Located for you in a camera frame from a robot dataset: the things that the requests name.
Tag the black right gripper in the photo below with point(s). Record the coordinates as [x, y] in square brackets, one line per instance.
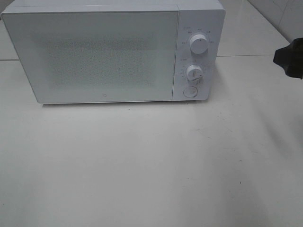
[290, 59]

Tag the white timer knob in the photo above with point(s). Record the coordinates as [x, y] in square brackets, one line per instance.
[194, 72]

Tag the round white door button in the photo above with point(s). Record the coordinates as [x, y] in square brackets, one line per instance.
[190, 92]

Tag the white microwave door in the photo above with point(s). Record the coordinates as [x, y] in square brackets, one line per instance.
[96, 57]

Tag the upper white power knob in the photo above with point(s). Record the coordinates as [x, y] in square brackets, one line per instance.
[198, 43]

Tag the white microwave oven body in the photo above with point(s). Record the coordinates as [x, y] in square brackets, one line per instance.
[194, 16]

